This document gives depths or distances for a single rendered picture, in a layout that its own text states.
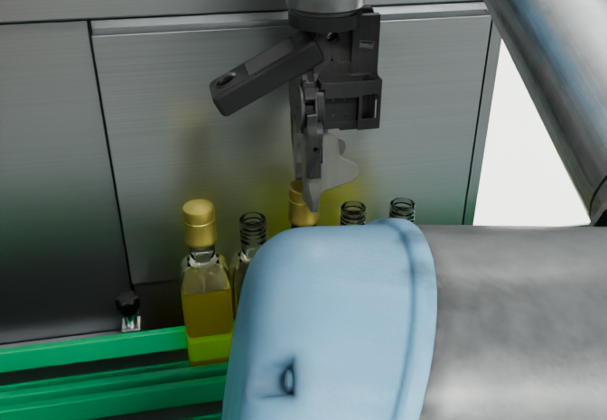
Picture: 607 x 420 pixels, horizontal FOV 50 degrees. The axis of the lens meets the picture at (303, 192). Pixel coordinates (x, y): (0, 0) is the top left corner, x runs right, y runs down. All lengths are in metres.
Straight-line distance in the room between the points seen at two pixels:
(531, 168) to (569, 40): 0.61
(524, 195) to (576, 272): 0.79
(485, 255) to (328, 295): 0.05
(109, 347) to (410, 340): 0.72
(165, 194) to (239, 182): 0.09
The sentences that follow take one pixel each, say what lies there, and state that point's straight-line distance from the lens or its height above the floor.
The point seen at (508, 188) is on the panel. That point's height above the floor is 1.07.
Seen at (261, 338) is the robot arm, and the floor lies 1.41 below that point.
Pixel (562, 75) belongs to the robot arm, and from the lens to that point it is 0.36.
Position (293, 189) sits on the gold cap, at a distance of 0.71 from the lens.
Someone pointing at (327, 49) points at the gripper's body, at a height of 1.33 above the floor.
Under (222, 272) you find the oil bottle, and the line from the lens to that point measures 0.74.
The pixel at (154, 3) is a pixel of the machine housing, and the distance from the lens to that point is 0.76.
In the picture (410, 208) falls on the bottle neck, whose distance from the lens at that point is 0.75.
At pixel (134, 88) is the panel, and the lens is 0.78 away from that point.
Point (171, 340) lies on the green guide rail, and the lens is 0.86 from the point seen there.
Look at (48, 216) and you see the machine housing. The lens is 0.90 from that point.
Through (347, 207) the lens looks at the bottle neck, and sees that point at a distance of 0.75.
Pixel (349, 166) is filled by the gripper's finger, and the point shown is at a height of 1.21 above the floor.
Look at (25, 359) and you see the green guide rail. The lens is 0.89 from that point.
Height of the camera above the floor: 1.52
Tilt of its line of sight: 30 degrees down
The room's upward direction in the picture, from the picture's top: straight up
